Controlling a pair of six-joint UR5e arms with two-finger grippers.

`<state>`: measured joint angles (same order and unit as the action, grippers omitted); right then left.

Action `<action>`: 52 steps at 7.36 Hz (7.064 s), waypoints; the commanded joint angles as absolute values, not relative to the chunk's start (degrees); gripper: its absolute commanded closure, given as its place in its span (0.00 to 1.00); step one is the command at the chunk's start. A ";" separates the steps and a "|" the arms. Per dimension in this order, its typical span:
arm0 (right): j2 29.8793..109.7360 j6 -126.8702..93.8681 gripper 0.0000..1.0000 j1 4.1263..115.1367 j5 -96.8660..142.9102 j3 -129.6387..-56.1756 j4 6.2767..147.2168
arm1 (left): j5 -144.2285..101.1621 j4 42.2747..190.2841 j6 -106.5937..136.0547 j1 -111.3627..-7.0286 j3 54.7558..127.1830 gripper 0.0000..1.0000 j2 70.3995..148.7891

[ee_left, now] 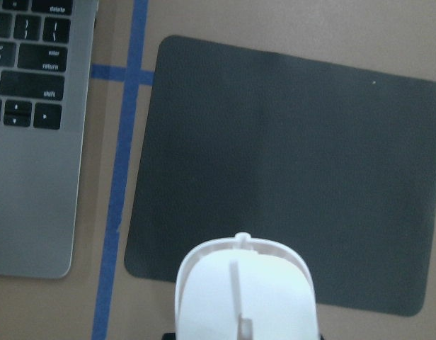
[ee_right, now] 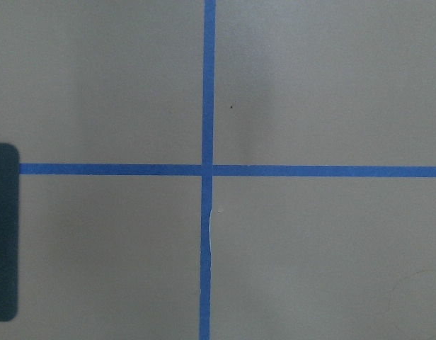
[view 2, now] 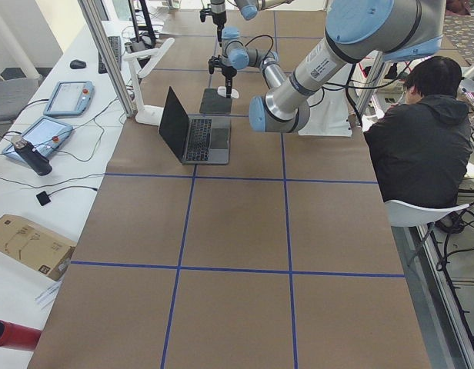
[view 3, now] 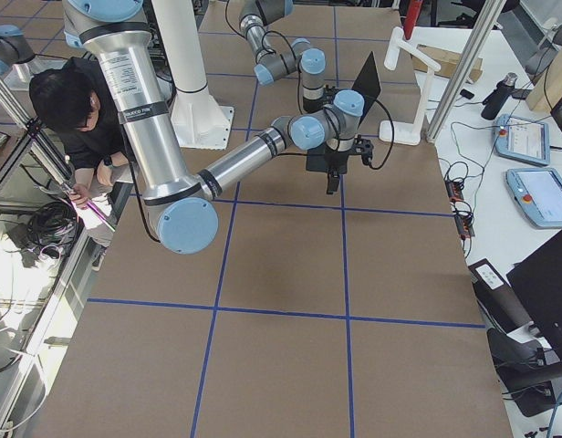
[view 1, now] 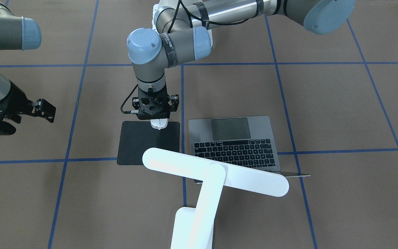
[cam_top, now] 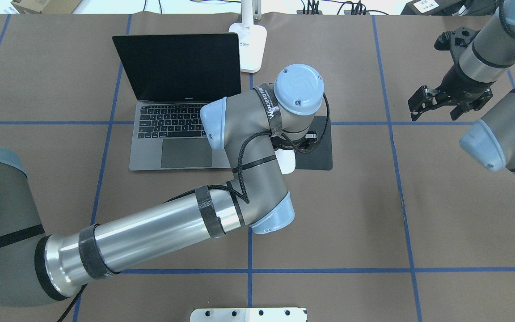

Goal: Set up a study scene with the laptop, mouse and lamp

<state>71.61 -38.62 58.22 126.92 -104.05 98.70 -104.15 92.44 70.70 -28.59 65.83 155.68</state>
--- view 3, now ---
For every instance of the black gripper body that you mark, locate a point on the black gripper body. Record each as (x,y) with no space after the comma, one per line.
(317,108)
(333,159)

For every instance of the black mouse pad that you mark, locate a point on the black mouse pad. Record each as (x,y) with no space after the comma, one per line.
(315,159)

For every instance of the grey laptop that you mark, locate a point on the grey laptop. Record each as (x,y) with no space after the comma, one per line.
(367,84)

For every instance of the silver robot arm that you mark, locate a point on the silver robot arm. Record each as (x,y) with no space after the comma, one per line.
(301,57)
(179,202)

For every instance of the red cylinder object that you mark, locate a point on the red cylinder object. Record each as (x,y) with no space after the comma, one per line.
(412,15)

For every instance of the cardboard box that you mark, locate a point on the cardboard box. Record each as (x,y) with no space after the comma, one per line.
(449,60)

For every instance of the black power strip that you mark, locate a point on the black power strip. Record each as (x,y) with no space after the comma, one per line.
(463,213)

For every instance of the black water bottle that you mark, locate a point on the black water bottle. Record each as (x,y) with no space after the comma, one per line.
(494,102)

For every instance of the upper teach pendant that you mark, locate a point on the upper teach pendant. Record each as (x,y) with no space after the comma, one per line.
(522,140)

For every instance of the teach pendant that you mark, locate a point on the teach pendant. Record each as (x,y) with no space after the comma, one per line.
(522,140)
(538,192)

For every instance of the lower teach pendant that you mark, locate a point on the lower teach pendant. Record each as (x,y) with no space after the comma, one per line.
(538,192)

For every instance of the black labelled box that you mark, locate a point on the black labelled box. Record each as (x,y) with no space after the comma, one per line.
(497,297)

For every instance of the black monitor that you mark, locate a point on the black monitor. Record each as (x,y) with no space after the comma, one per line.
(537,283)

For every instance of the person in black jacket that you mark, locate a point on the person in black jacket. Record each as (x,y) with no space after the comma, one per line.
(74,102)

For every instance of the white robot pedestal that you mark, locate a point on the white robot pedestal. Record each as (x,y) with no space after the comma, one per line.
(198,120)

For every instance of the aluminium frame post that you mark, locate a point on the aluminium frame post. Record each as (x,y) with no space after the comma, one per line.
(483,26)

